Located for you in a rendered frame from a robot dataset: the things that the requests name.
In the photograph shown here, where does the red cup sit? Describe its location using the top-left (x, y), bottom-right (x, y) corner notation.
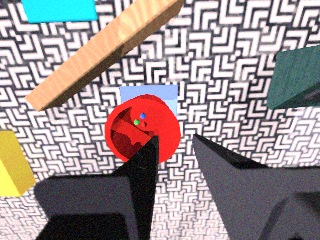
top-left (104, 94), bottom-right (181, 164)

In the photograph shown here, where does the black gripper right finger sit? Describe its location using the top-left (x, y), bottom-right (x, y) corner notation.
top-left (192, 134), bottom-right (320, 240)

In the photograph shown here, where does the tan wooden plank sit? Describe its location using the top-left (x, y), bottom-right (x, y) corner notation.
top-left (24, 0), bottom-right (185, 112)

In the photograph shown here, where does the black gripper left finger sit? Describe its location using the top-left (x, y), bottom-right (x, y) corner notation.
top-left (33, 135), bottom-right (159, 240)

